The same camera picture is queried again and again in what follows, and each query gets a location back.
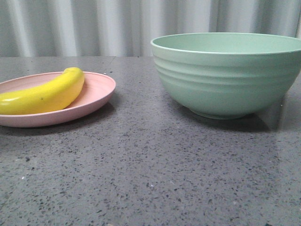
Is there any grey-white pleated curtain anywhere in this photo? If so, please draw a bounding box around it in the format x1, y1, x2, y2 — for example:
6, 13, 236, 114
0, 0, 301, 57

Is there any pink plastic plate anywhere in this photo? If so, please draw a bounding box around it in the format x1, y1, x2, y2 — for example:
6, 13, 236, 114
0, 72, 116, 128

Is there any green ribbed bowl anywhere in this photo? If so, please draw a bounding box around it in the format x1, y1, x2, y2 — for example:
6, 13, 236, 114
151, 32, 301, 119

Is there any yellow plastic banana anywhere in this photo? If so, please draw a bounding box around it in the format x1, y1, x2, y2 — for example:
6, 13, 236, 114
0, 67, 85, 115

